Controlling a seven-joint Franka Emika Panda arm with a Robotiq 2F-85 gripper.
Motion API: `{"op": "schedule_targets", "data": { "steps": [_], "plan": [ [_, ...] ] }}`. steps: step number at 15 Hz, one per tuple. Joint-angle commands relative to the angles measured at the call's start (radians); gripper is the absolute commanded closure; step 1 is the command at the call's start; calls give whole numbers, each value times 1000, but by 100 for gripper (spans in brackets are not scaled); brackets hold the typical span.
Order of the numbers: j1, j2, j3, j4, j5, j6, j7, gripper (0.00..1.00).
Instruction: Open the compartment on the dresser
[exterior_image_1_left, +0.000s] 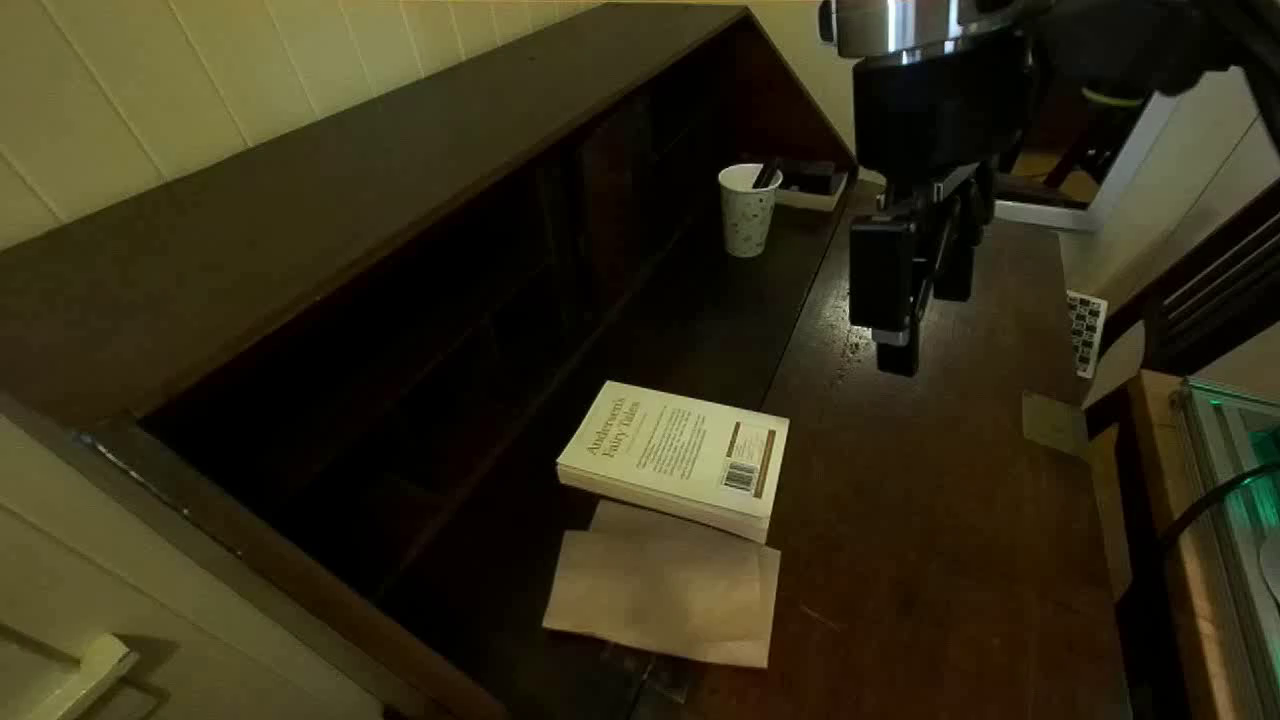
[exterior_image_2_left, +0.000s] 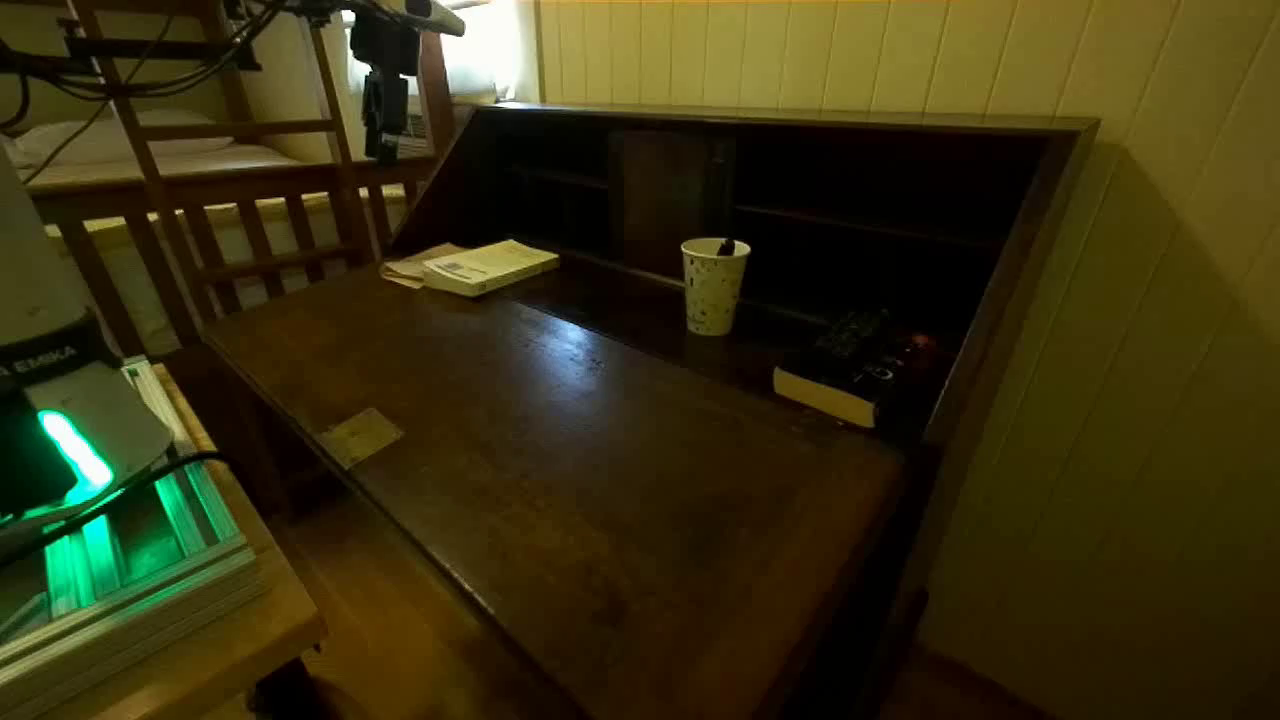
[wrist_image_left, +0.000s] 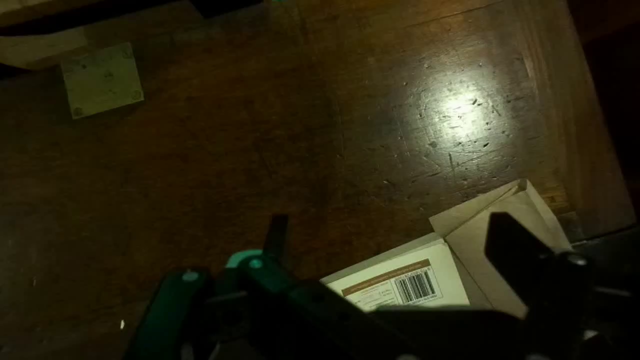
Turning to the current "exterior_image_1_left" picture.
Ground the white cabinet handle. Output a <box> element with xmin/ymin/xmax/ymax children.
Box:
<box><xmin>25</xmin><ymin>632</ymin><xmax>142</xmax><ymax>720</ymax></box>

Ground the dark wooden dresser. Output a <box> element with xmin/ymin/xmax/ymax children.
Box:
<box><xmin>0</xmin><ymin>5</ymin><xmax>843</xmax><ymax>720</ymax></box>

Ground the white paperback book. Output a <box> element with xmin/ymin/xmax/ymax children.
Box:
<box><xmin>557</xmin><ymin>379</ymin><xmax>793</xmax><ymax>545</ymax></box>

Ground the small dark tray item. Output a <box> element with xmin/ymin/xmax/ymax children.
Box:
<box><xmin>777</xmin><ymin>159</ymin><xmax>852</xmax><ymax>210</ymax></box>

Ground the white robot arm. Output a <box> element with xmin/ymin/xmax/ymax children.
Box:
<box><xmin>820</xmin><ymin>0</ymin><xmax>1280</xmax><ymax>377</ymax></box>

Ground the green lit glass tank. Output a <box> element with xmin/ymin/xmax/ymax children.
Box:
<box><xmin>1180</xmin><ymin>384</ymin><xmax>1280</xmax><ymax>720</ymax></box>

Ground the black cable bundle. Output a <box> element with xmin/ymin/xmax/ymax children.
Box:
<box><xmin>1158</xmin><ymin>456</ymin><xmax>1280</xmax><ymax>552</ymax></box>

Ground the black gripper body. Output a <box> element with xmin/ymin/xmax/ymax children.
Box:
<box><xmin>852</xmin><ymin>34</ymin><xmax>1033</xmax><ymax>223</ymax></box>

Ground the brown paper envelope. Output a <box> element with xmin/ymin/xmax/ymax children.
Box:
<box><xmin>545</xmin><ymin>498</ymin><xmax>780</xmax><ymax>669</ymax></box>

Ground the white paper cup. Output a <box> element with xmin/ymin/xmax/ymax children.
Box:
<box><xmin>717</xmin><ymin>164</ymin><xmax>786</xmax><ymax>261</ymax></box>

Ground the white perforated vent bracket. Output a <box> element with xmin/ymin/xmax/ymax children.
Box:
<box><xmin>1067</xmin><ymin>291</ymin><xmax>1108</xmax><ymax>379</ymax></box>

